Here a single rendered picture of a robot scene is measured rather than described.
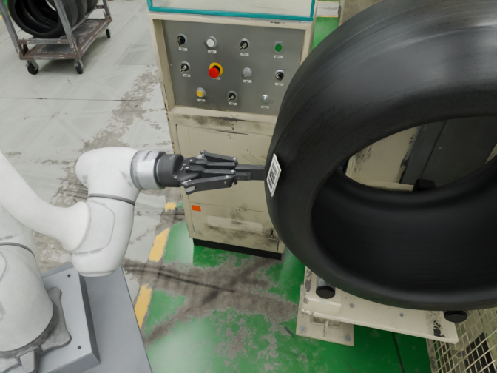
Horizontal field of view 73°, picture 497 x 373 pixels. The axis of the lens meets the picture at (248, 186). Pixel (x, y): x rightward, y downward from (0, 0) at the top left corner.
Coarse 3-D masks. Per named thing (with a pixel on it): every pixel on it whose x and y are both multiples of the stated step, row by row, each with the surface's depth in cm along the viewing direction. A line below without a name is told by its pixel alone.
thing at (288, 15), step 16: (160, 0) 111; (176, 0) 110; (192, 0) 109; (208, 0) 108; (224, 0) 107; (240, 0) 106; (256, 0) 105; (272, 0) 104; (288, 0) 103; (304, 0) 102; (240, 16) 108; (256, 16) 107; (272, 16) 106; (288, 16) 105; (304, 16) 105
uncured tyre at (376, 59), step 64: (384, 0) 54; (448, 0) 45; (320, 64) 52; (384, 64) 42; (448, 64) 39; (320, 128) 47; (384, 128) 44; (320, 192) 88; (384, 192) 90; (448, 192) 83; (320, 256) 64; (384, 256) 83; (448, 256) 79
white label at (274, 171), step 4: (272, 160) 55; (276, 160) 54; (272, 164) 55; (276, 164) 54; (272, 168) 55; (276, 168) 54; (268, 172) 57; (272, 172) 56; (276, 172) 54; (268, 176) 57; (272, 176) 56; (276, 176) 54; (268, 180) 57; (272, 180) 56; (276, 180) 54; (268, 184) 58; (272, 184) 56; (276, 184) 54; (272, 188) 56; (272, 192) 56
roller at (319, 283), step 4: (316, 280) 80; (320, 280) 78; (324, 280) 77; (316, 284) 78; (320, 284) 77; (324, 284) 76; (328, 284) 76; (316, 288) 78; (320, 288) 76; (324, 288) 76; (328, 288) 76; (332, 288) 76; (316, 292) 78; (320, 292) 77; (324, 292) 77; (328, 292) 76; (332, 292) 76; (320, 296) 78; (324, 296) 78; (328, 296) 77; (332, 296) 77
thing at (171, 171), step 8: (160, 160) 72; (168, 160) 72; (176, 160) 72; (184, 160) 75; (160, 168) 72; (168, 168) 71; (176, 168) 72; (160, 176) 72; (168, 176) 71; (176, 176) 71; (184, 176) 71; (192, 176) 71; (200, 176) 72; (168, 184) 73; (176, 184) 72
